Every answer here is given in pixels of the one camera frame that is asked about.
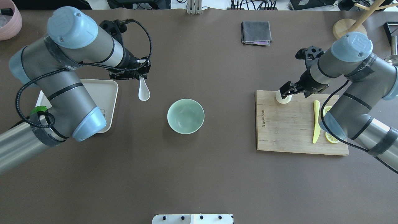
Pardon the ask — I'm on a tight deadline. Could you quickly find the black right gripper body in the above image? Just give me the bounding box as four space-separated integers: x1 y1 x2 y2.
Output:
295 46 329 98

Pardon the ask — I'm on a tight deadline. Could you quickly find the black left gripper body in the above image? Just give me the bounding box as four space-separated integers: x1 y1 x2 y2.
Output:
99 19 151 80

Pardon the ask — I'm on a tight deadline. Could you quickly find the white ceramic spoon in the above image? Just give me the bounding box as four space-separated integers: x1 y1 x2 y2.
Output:
138 76 150 101

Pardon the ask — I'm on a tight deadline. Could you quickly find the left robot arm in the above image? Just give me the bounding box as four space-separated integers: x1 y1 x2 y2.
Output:
1 6 152 174

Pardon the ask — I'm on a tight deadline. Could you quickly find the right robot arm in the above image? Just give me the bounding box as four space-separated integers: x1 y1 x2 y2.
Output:
276 32 398 173

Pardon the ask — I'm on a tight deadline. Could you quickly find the light green bowl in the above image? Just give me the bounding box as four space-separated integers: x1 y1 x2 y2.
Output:
167 98 205 134

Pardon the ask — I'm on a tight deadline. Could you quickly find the pink bowl with ice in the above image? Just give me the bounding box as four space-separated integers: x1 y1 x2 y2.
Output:
0 0 23 41

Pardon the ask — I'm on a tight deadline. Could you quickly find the yellow plastic knife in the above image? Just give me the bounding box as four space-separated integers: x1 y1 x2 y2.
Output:
312 100 320 144

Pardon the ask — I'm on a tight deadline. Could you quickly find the white rectangular tray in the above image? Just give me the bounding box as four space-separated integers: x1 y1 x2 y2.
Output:
32 72 118 141

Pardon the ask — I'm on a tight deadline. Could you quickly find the bamboo cutting board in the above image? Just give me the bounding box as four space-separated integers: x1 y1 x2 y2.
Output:
255 90 349 156

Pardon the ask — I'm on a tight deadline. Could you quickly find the grey folded cloth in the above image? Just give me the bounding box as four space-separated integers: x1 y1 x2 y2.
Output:
241 21 273 46

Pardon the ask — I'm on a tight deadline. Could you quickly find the wooden mug tree stand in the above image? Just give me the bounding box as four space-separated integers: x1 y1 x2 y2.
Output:
332 0 398 40

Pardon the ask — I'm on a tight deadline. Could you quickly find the metal scoop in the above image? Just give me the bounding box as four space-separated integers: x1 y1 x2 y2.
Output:
384 35 398 67

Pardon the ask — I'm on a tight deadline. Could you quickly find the black tray with rack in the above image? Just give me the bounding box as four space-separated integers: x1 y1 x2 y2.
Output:
383 21 398 45

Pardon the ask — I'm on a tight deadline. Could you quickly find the aluminium frame post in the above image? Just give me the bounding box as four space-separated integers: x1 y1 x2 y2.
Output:
187 0 202 14

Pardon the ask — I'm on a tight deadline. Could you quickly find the white pedestal column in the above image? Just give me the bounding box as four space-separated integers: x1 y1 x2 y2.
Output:
152 213 234 224

